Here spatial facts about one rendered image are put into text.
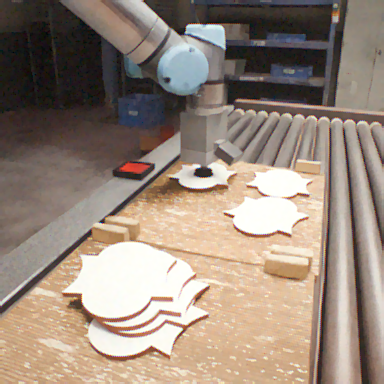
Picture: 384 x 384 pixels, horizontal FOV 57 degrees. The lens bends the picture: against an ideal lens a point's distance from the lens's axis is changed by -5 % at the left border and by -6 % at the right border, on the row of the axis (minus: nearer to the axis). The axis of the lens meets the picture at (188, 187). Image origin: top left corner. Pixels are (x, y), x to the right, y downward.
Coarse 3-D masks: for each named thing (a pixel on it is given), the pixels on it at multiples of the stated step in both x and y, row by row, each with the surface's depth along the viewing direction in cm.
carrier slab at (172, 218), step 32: (160, 192) 75; (192, 192) 75; (224, 192) 75; (256, 192) 75; (320, 192) 75; (160, 224) 63; (192, 224) 64; (224, 224) 63; (320, 224) 63; (224, 256) 55; (256, 256) 55
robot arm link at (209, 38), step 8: (192, 24) 67; (200, 24) 66; (208, 24) 66; (192, 32) 67; (200, 32) 66; (208, 32) 66; (216, 32) 66; (224, 32) 68; (192, 40) 67; (200, 40) 67; (208, 40) 66; (216, 40) 67; (224, 40) 69; (200, 48) 67; (208, 48) 67; (216, 48) 68; (224, 48) 69; (208, 56) 68; (216, 56) 68; (224, 56) 71; (208, 64) 68; (216, 64) 69; (208, 72) 69; (216, 72) 69; (208, 80) 69; (216, 80) 70
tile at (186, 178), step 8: (184, 168) 84; (192, 168) 84; (216, 168) 84; (224, 168) 84; (176, 176) 80; (184, 176) 80; (192, 176) 80; (216, 176) 80; (224, 176) 80; (232, 176) 82; (184, 184) 76; (192, 184) 76; (200, 184) 76; (208, 184) 76; (216, 184) 77; (224, 184) 76
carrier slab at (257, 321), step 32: (192, 256) 55; (64, 288) 48; (224, 288) 48; (256, 288) 48; (288, 288) 48; (32, 320) 42; (64, 320) 42; (224, 320) 43; (256, 320) 42; (288, 320) 42; (0, 352) 38; (32, 352) 38; (64, 352) 38; (96, 352) 38; (192, 352) 38; (224, 352) 38; (256, 352) 38; (288, 352) 38
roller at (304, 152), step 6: (306, 120) 143; (312, 120) 140; (306, 126) 133; (312, 126) 132; (306, 132) 124; (312, 132) 126; (306, 138) 117; (312, 138) 120; (300, 144) 114; (306, 144) 111; (312, 144) 117; (300, 150) 107; (306, 150) 106; (300, 156) 101; (306, 156) 102; (294, 162) 100
